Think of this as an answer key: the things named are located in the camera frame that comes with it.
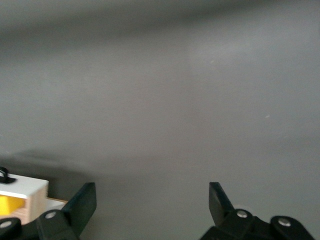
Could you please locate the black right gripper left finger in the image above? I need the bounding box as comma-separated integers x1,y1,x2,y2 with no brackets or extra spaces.
0,181,98,240

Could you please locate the black drawer handle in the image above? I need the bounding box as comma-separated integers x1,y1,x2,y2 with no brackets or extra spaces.
0,165,18,186

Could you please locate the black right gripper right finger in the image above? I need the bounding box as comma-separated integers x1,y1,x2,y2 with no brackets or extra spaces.
199,181,316,240

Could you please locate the white-fronted wooden drawer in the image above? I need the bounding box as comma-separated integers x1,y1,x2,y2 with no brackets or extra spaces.
0,174,50,227

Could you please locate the wooden drawer cabinet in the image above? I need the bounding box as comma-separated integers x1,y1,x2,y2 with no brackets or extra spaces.
46,197,69,213

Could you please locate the yellow cube block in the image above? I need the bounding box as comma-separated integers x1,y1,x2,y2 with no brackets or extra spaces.
0,194,26,217

